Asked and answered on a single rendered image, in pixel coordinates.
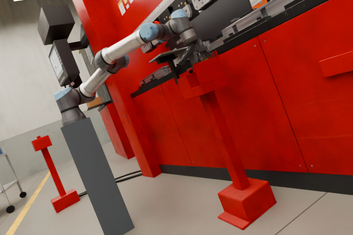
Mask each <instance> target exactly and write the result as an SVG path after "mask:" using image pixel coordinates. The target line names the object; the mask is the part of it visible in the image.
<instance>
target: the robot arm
mask: <svg viewBox="0 0 353 235"><path fill-rule="evenodd" d="M177 34H179V35H180V37H181V39H182V41H183V42H184V45H185V46H187V45H189V46H188V48H187V49H186V51H185V52H184V54H183V56H182V57H181V58H180V60H179V62H178V63H179V64H180V65H183V64H185V63H186V62H187V60H188V59H189V60H190V63H191V65H192V67H193V69H194V66H193V64H195V63H198V62H201V61H204V59H206V58H208V57H209V56H211V54H210V52H209V50H208V48H207V46H206V47H205V46H204V44H203V42H202V40H201V38H200V37H196V33H195V31H194V29H193V27H192V25H191V23H190V21H189V19H188V16H187V15H186V13H185V11H184V10H183V9H178V10H176V11H175V12H173V13H172V14H171V20H170V21H169V22H167V23H166V24H154V23H144V24H143V25H142V26H141V27H140V29H139V30H138V31H136V32H135V33H133V34H131V35H130V36H128V37H126V38H124V39H123V40H121V41H119V42H118V43H116V44H114V45H112V46H111V47H109V48H108V47H106V48H104V49H102V50H100V51H99V52H97V54H96V55H95V63H96V65H97V66H98V67H99V68H98V69H97V71H96V72H95V73H94V74H93V75H92V76H91V77H90V78H89V80H88V81H87V82H84V83H82V84H81V85H80V86H79V87H78V88H75V89H72V88H71V87H67V88H65V89H62V90H60V91H58V92H56V93H55V94H54V98H55V101H56V103H57V105H58V108H59V110H60V112H61V118H62V125H63V126H66V125H69V124H72V123H75V122H77V121H80V120H83V119H85V118H86V116H85V114H84V113H83V112H82V111H81V109H80V108H79V105H81V104H85V103H89V102H91V101H93V100H94V99H95V97H96V91H97V90H98V89H99V87H100V86H101V85H102V84H103V83H104V82H105V81H106V80H107V79H108V78H109V77H110V76H111V75H112V74H116V73H117V72H118V71H119V70H120V69H122V68H125V67H127V66H128V64H129V56H128V54H129V53H131V52H133V51H134V50H136V49H138V48H140V47H142V46H144V45H146V44H148V43H149V42H151V41H153V40H157V41H159V42H161V43H163V42H165V41H168V40H169V39H170V38H172V37H173V36H175V35H177ZM207 50H208V52H209V54H208V52H207Z"/></svg>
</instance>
